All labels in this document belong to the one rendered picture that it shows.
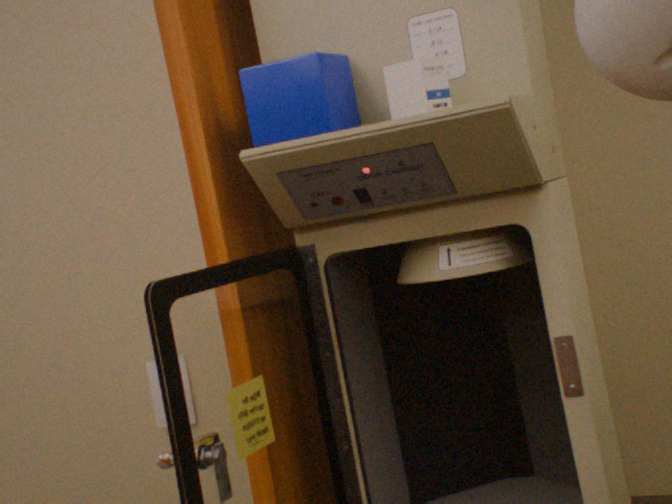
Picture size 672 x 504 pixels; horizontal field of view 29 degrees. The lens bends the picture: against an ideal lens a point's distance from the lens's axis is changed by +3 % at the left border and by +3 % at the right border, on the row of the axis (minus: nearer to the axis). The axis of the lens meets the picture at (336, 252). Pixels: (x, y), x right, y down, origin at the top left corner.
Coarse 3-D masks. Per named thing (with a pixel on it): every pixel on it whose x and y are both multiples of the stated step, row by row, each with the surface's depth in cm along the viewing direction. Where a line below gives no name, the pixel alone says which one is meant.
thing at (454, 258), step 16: (512, 224) 155; (416, 240) 155; (432, 240) 153; (448, 240) 152; (464, 240) 151; (480, 240) 151; (496, 240) 152; (512, 240) 153; (416, 256) 154; (432, 256) 152; (448, 256) 151; (464, 256) 150; (480, 256) 150; (496, 256) 151; (512, 256) 152; (528, 256) 154; (400, 272) 157; (416, 272) 153; (432, 272) 151; (448, 272) 150; (464, 272) 150; (480, 272) 150
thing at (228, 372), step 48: (240, 288) 141; (288, 288) 150; (192, 336) 132; (240, 336) 140; (288, 336) 148; (192, 384) 131; (240, 384) 139; (288, 384) 147; (192, 432) 130; (240, 432) 137; (288, 432) 146; (240, 480) 136; (288, 480) 144
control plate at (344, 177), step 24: (432, 144) 138; (312, 168) 144; (336, 168) 143; (360, 168) 143; (384, 168) 142; (408, 168) 142; (432, 168) 141; (288, 192) 147; (312, 192) 147; (336, 192) 146; (408, 192) 145; (432, 192) 144; (456, 192) 144; (312, 216) 150
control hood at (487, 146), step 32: (512, 96) 135; (384, 128) 138; (416, 128) 137; (448, 128) 136; (480, 128) 136; (512, 128) 135; (256, 160) 144; (288, 160) 143; (320, 160) 142; (448, 160) 140; (480, 160) 139; (512, 160) 139; (480, 192) 143; (288, 224) 152
